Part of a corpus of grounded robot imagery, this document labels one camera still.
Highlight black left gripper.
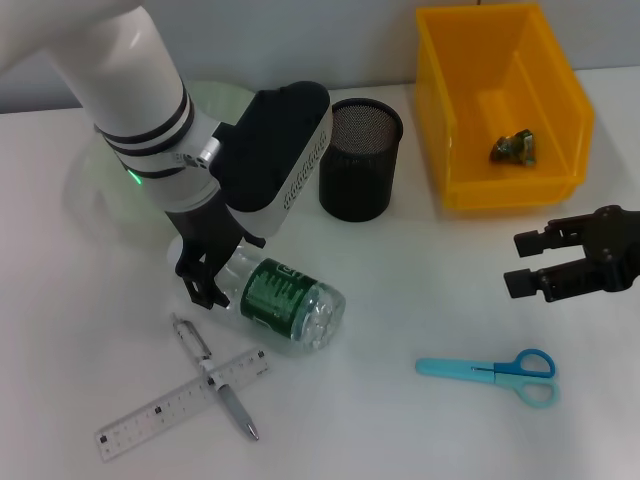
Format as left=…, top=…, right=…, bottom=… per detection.
left=164, top=197, right=268, bottom=310

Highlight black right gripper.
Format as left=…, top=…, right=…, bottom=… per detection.
left=503, top=204, right=640, bottom=303

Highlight clear green-label water bottle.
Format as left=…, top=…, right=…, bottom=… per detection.
left=164, top=237, right=347, bottom=357

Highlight green plastic wrapper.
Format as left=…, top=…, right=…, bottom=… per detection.
left=488, top=128, right=539, bottom=167

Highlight grey clear ballpoint pen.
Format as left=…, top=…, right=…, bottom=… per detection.
left=169, top=312, right=261, bottom=442

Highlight clear plastic ruler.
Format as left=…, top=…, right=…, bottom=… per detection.
left=95, top=345, right=274, bottom=462

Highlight blue scissors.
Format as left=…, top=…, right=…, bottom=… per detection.
left=415, top=348, right=560, bottom=409

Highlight green glass fruit bowl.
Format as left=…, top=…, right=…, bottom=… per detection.
left=62, top=79, right=257, bottom=236

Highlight black mesh pen holder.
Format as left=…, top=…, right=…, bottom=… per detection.
left=318, top=97, right=405, bottom=223

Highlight yellow plastic bin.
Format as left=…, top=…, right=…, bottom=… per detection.
left=414, top=2, right=596, bottom=211

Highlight black white wrist camera box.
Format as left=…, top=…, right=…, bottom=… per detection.
left=209, top=81, right=334, bottom=241

